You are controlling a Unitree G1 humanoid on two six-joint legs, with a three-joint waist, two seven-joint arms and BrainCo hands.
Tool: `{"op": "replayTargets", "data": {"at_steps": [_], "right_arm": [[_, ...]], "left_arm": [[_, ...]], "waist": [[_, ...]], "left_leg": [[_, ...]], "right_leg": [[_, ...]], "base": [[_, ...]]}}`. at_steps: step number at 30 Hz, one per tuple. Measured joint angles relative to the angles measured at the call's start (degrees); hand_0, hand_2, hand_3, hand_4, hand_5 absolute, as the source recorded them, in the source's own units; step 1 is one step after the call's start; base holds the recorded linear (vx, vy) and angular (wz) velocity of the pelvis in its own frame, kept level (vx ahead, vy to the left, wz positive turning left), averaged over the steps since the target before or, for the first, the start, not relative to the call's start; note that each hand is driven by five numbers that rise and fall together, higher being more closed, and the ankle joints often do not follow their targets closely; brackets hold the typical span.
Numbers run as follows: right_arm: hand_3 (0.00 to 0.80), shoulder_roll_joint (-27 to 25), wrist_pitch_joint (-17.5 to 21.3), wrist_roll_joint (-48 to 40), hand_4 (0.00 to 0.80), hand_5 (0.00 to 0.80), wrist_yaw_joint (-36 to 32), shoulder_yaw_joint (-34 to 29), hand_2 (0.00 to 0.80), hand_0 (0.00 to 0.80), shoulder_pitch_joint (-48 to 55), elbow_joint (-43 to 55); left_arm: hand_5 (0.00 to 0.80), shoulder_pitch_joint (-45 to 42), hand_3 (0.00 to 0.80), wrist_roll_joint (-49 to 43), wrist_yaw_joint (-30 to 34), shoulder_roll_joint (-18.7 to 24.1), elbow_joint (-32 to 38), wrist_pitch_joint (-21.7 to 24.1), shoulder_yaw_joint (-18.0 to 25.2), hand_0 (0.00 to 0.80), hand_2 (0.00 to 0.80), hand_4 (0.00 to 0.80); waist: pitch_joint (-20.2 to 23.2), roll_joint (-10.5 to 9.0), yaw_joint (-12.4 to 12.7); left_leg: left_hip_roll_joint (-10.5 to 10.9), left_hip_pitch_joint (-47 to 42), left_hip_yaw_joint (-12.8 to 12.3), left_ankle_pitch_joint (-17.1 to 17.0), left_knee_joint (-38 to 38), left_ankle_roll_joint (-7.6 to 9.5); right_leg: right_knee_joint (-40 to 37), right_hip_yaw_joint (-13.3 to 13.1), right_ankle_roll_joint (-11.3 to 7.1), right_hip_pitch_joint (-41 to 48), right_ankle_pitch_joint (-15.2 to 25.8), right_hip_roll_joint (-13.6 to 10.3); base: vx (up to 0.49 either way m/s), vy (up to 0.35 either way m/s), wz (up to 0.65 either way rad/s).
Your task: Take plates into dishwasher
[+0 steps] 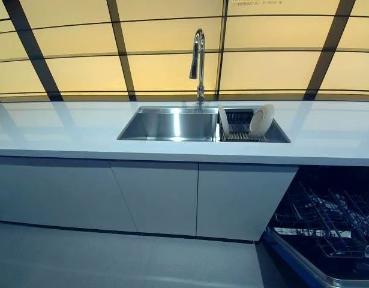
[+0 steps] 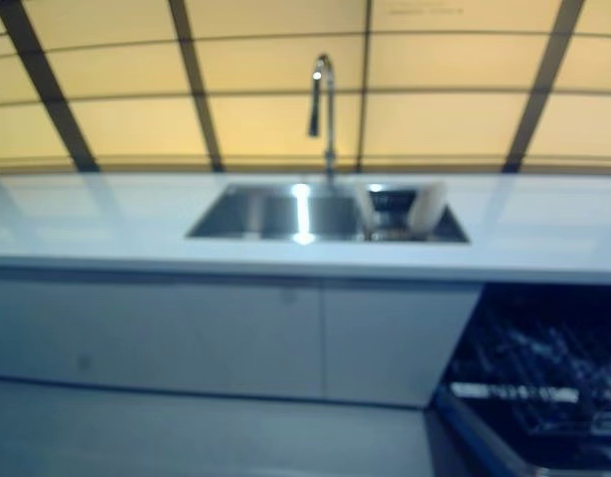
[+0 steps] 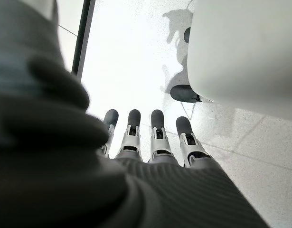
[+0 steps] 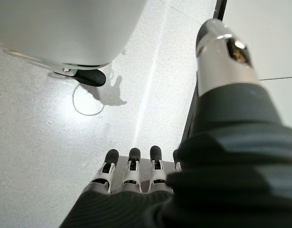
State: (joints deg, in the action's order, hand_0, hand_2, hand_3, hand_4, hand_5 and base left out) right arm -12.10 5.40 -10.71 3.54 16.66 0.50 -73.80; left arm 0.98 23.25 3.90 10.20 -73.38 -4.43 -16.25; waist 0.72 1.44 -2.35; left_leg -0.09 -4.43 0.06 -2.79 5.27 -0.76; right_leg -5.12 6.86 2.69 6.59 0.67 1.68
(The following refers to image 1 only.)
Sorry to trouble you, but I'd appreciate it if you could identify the white cabinet door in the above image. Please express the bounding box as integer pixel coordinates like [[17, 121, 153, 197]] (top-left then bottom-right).
[[0, 155, 137, 233], [109, 160, 200, 236], [196, 162, 299, 242]]

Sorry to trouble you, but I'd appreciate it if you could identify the stainless steel sink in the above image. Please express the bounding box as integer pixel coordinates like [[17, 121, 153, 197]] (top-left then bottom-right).
[[116, 105, 292, 144]]

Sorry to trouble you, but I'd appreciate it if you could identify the black dish drying rack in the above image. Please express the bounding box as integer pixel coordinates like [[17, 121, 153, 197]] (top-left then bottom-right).
[[217, 107, 268, 142]]

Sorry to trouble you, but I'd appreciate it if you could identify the chrome gooseneck kitchen faucet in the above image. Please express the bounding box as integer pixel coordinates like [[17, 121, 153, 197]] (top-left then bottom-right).
[[188, 28, 206, 104]]

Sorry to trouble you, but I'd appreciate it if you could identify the black wire dishwasher rack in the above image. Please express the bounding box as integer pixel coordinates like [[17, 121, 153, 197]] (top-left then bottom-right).
[[273, 176, 369, 259]]

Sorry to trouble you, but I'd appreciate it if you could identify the dishwasher door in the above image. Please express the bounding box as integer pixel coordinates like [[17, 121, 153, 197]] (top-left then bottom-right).
[[263, 226, 369, 288]]

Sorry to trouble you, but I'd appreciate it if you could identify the cream round plate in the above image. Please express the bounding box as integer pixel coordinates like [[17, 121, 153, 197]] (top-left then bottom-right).
[[217, 104, 231, 141], [248, 103, 275, 139]]

